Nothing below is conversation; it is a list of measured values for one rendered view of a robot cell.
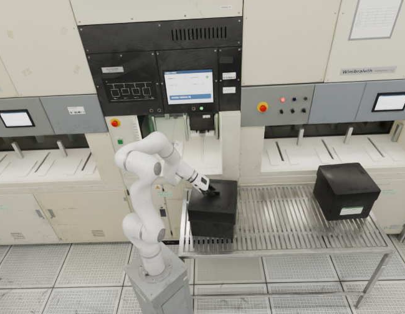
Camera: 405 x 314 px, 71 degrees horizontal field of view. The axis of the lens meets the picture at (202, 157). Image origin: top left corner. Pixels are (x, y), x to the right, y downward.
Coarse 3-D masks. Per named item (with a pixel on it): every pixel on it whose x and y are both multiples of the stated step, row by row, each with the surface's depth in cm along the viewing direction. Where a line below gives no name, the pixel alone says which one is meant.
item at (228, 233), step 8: (192, 224) 179; (200, 224) 178; (208, 224) 177; (216, 224) 176; (224, 224) 174; (192, 232) 184; (200, 232) 183; (208, 232) 182; (216, 232) 180; (224, 232) 179; (232, 232) 178
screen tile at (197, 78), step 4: (192, 76) 169; (196, 76) 169; (200, 76) 169; (204, 76) 169; (192, 80) 170; (196, 80) 170; (200, 80) 170; (204, 80) 170; (208, 80) 170; (208, 84) 172; (192, 88) 173; (196, 88) 173; (200, 88) 173; (204, 88) 173; (208, 88) 173
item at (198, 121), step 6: (192, 114) 243; (198, 114) 243; (204, 114) 243; (210, 114) 243; (192, 120) 247; (198, 120) 247; (204, 120) 247; (210, 120) 247; (192, 126) 251; (198, 126) 251; (204, 126) 251; (210, 126) 251
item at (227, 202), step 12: (216, 180) 189; (228, 180) 189; (192, 192) 182; (216, 192) 177; (228, 192) 180; (192, 204) 173; (204, 204) 173; (216, 204) 172; (228, 204) 172; (192, 216) 173; (204, 216) 172; (216, 216) 170; (228, 216) 168
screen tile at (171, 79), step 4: (172, 76) 169; (176, 76) 169; (180, 76) 169; (168, 80) 170; (172, 80) 170; (176, 80) 170; (180, 80) 170; (184, 80) 170; (184, 84) 172; (168, 88) 174; (172, 88) 174; (176, 88) 174; (180, 88) 174; (184, 88) 174; (188, 88) 174; (172, 92) 175; (176, 92) 175; (180, 92) 175; (184, 92) 175; (188, 92) 175
